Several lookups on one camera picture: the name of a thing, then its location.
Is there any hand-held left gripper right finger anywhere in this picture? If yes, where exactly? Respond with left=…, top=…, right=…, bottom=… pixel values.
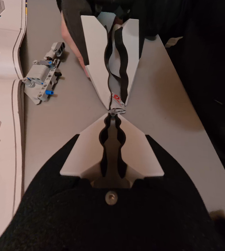
left=115, top=114, right=165, bottom=186

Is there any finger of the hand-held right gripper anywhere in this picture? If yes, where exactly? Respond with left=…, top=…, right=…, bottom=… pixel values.
left=81, top=15, right=114, bottom=110
left=114, top=19, right=140, bottom=106

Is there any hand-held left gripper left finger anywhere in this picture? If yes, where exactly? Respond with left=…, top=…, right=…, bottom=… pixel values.
left=60, top=113, right=112, bottom=185

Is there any curved grey red-sticker panel piece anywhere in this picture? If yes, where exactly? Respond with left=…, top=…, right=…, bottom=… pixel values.
left=110, top=92, right=127, bottom=120

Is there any grey desk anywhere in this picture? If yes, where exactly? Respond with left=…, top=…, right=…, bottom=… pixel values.
left=13, top=0, right=225, bottom=223

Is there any person's right hand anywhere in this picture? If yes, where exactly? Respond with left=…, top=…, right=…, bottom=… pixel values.
left=61, top=17, right=91, bottom=79

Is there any grey toy brick assembly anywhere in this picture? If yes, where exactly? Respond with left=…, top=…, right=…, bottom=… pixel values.
left=22, top=42, right=66, bottom=105

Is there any operator left arm black sleeve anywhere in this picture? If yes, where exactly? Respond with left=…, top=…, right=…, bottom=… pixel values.
left=140, top=0, right=225, bottom=251

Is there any open instruction booklet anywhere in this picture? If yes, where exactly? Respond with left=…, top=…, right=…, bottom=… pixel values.
left=0, top=0, right=28, bottom=219

